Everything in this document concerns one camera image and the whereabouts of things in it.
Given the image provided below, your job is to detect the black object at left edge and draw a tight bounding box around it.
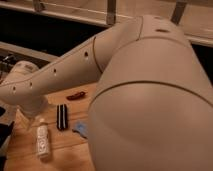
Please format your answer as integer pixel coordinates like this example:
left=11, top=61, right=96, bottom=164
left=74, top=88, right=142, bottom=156
left=0, top=123, right=14, bottom=171

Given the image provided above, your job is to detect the metal railing post right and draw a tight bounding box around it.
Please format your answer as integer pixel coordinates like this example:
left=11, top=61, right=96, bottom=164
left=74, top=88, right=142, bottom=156
left=171, top=0, right=187, bottom=25

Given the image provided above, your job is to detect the clear plastic bottle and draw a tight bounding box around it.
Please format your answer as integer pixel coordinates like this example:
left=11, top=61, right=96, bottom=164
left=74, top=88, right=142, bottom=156
left=36, top=118, right=50, bottom=159

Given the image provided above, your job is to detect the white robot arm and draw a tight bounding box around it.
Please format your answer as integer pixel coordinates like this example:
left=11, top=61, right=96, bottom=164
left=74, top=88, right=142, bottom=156
left=0, top=15, right=213, bottom=171

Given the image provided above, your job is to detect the blue sponge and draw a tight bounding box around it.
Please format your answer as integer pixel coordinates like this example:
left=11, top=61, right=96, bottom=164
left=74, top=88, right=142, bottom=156
left=72, top=121, right=88, bottom=138

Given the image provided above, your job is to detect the red chili pepper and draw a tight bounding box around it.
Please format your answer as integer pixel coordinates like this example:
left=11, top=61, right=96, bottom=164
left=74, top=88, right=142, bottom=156
left=66, top=91, right=86, bottom=101

